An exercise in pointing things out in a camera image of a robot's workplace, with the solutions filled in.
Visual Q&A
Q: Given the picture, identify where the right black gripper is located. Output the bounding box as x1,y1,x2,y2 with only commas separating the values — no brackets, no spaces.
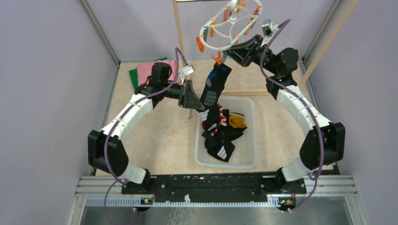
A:
222,35,278,75

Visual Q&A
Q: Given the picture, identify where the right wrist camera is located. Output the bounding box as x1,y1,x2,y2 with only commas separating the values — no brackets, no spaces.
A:
261,19,279,45

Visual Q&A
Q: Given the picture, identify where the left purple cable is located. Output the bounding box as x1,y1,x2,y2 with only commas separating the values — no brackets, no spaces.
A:
103,47,189,225

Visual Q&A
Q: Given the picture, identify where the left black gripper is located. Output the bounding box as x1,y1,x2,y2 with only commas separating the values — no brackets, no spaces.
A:
162,79,205,110

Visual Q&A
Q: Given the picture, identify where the wooden drying rack frame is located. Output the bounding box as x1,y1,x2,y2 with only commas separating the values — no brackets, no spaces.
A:
173,0,360,119

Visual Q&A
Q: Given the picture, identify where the green cloth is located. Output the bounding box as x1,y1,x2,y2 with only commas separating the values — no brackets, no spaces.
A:
129,57,168,90

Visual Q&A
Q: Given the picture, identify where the red white striped sock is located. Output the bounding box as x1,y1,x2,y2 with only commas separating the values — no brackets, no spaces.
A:
199,103,227,137

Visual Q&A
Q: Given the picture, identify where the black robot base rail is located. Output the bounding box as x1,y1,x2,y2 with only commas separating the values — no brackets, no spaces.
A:
122,171,307,203

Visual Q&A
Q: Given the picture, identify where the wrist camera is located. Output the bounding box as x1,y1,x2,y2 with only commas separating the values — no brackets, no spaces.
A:
179,65,194,84
261,19,279,45

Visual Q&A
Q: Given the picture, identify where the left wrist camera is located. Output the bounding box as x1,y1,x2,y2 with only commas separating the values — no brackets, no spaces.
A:
179,65,194,84

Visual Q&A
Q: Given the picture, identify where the pink cloth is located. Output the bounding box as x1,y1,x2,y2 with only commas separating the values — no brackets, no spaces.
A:
137,60,176,86

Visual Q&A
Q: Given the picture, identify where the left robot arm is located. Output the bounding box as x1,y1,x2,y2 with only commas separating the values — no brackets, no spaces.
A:
88,62,205,194

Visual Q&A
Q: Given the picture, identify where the white round clip hanger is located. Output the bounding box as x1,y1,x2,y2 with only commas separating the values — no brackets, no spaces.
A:
196,0,264,65

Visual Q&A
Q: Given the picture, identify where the white plastic basket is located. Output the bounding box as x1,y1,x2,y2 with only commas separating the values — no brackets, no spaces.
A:
195,96,258,169

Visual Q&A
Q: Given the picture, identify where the black sock with grey patches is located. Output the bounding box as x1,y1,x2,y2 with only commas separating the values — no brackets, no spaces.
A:
207,142,235,162

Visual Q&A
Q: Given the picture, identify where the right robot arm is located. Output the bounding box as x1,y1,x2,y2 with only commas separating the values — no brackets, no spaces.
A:
223,35,345,193

